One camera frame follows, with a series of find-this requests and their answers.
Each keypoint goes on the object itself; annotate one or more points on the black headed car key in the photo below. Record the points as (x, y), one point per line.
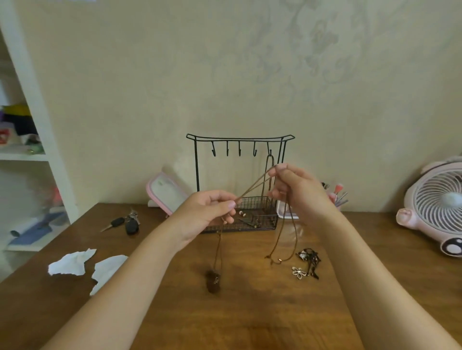
(117, 222)

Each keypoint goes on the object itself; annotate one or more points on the person's right forearm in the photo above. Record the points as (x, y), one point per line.
(386, 288)

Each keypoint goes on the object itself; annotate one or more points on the person's right hand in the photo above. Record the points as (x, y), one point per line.
(306, 198)

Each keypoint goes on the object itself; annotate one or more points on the grey purple pencil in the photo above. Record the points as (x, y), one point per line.
(341, 202)

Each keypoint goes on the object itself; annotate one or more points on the person's left hand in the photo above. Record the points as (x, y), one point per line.
(198, 216)

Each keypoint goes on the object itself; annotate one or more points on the pink pig shaped desk fan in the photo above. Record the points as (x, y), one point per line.
(408, 216)

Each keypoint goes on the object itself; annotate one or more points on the clear plastic container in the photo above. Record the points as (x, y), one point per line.
(283, 211)

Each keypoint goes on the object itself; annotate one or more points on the person's left forearm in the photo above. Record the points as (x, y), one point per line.
(115, 299)

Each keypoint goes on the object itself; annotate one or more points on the white crumpled paper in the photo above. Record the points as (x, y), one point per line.
(108, 268)
(70, 263)

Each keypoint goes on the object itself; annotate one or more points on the black oval key fob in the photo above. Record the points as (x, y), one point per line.
(131, 227)

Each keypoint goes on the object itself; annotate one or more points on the silver key bunch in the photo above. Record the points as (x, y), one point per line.
(133, 215)

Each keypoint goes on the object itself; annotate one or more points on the coral tipped makeup brush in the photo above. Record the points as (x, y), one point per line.
(338, 188)

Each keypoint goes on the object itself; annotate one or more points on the pink brush holder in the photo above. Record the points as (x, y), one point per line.
(332, 197)

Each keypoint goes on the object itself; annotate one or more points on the pink framed table mirror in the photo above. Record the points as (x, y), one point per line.
(166, 191)

